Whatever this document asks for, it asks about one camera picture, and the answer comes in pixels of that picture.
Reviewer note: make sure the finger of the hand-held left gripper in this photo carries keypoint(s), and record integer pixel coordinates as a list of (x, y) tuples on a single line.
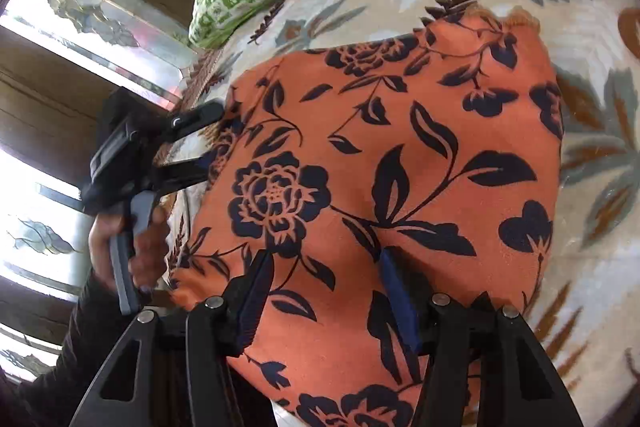
[(190, 119), (180, 174)]

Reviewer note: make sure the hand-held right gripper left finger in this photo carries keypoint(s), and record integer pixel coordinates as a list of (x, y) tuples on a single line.
[(255, 297)]

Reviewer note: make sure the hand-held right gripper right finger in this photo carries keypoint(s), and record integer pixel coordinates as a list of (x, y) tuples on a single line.
[(400, 307)]

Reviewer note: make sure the orange floral shirt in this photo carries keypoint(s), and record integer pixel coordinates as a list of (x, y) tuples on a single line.
[(425, 117)]

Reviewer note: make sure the person's left forearm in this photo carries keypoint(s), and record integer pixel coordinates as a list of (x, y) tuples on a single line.
[(65, 347)]

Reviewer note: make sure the person's left hand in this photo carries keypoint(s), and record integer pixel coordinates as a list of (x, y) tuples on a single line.
[(147, 247)]

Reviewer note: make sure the etched glass door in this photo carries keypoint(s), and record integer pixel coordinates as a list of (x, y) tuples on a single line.
[(100, 22)]

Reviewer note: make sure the leaf print blanket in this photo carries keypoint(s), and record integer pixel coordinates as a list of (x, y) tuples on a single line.
[(590, 267)]

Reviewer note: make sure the wooden door frame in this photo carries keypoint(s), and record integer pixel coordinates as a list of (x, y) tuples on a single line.
[(40, 117)]

